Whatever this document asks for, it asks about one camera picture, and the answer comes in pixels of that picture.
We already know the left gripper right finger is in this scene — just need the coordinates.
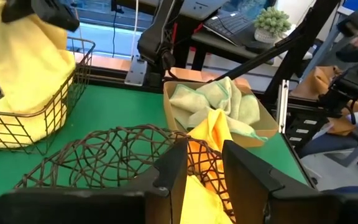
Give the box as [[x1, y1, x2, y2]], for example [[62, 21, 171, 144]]
[[222, 139, 358, 224]]

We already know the orange microfiber towel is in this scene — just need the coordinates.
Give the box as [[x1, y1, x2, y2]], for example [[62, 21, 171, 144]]
[[180, 108, 235, 224]]

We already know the copper wire basket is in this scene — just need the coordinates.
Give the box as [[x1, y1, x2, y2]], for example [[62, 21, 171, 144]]
[[0, 37, 96, 156]]

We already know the black equipment stand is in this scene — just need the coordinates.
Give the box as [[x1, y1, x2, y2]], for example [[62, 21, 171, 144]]
[[317, 9, 358, 125]]

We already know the black wire bowl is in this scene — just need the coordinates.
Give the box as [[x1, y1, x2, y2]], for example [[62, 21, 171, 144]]
[[14, 124, 237, 224]]

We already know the yellow microfiber towel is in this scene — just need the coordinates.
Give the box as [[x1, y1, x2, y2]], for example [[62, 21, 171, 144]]
[[0, 90, 70, 149], [0, 0, 76, 114]]

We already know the black cable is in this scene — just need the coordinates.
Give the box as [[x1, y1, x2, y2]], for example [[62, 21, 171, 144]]
[[111, 0, 118, 58]]

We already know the silver metal bracket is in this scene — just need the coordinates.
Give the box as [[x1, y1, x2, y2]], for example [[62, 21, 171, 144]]
[[277, 80, 291, 134], [124, 55, 148, 87]]

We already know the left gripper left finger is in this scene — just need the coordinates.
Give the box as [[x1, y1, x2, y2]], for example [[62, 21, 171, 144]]
[[0, 139, 190, 224]]

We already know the black side desk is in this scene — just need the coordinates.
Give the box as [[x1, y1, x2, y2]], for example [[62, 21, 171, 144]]
[[172, 18, 313, 71]]

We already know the black laptop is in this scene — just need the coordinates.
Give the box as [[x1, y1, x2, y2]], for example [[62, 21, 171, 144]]
[[203, 0, 276, 47]]

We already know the tan rectangular tray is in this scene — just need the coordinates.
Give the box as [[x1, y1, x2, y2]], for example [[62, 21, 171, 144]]
[[162, 80, 280, 149]]

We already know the white cable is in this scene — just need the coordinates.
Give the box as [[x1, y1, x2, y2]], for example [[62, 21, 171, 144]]
[[131, 0, 140, 60]]

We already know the potted succulent plant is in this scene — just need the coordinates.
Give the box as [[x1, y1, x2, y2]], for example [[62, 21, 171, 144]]
[[252, 6, 292, 44]]

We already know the light green microfiber towel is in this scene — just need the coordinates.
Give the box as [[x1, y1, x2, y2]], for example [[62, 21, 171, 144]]
[[169, 83, 213, 130], [186, 77, 269, 142]]

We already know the green table mat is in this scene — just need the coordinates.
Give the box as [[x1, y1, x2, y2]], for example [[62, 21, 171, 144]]
[[0, 84, 309, 224]]

